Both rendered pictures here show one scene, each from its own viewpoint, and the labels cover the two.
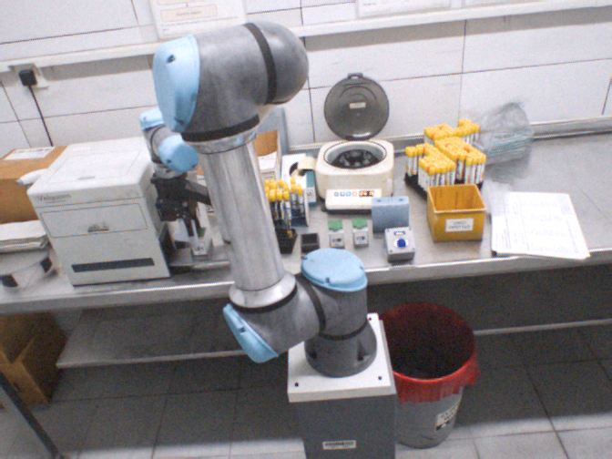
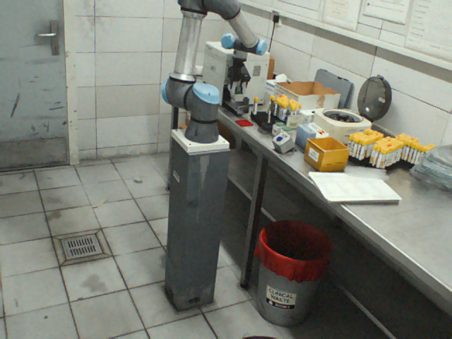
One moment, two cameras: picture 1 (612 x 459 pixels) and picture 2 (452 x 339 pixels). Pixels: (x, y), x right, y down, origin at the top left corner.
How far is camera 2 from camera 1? 1.71 m
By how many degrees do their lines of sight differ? 49
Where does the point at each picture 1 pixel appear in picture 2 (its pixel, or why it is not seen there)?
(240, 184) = (183, 30)
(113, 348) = not seen: hidden behind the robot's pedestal
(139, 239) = (219, 80)
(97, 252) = (210, 80)
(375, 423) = (183, 169)
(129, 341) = (232, 166)
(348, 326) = (193, 114)
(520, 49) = not seen: outside the picture
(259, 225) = (183, 47)
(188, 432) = not seen: hidden behind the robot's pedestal
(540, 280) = (437, 325)
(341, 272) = (200, 88)
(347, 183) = (318, 122)
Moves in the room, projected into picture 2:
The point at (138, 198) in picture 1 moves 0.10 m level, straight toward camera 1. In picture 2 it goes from (224, 61) to (212, 63)
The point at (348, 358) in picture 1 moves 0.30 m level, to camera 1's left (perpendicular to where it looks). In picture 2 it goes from (189, 129) to (162, 107)
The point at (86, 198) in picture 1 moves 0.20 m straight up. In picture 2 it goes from (215, 53) to (218, 15)
